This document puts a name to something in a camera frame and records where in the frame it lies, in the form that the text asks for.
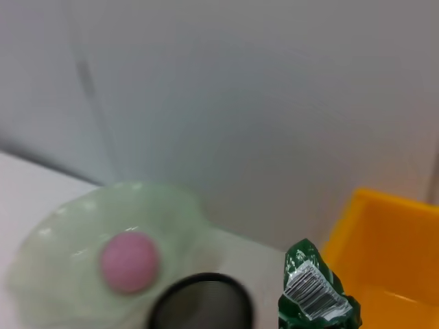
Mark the green plastic wrapper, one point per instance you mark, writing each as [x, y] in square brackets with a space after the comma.
[308, 291]

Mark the pink peach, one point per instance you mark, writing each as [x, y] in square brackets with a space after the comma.
[130, 262]

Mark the black mesh pen cup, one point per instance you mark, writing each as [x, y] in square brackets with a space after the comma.
[202, 305]

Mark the light green wavy fruit plate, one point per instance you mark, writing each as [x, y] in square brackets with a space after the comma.
[51, 257]

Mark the yellow plastic storage bin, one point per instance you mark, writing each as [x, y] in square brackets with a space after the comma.
[394, 246]

